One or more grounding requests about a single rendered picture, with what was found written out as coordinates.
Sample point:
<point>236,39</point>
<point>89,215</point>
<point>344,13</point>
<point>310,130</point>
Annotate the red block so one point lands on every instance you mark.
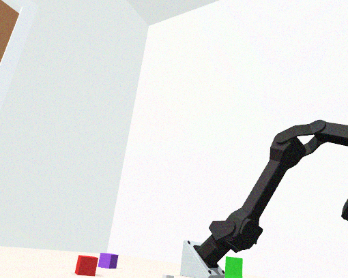
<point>86,265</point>

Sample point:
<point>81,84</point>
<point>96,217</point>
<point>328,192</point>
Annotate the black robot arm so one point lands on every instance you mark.
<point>241,230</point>

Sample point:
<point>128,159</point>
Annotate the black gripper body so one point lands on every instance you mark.
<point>344,214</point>

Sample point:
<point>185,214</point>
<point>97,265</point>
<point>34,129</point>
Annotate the purple block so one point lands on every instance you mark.
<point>108,260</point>

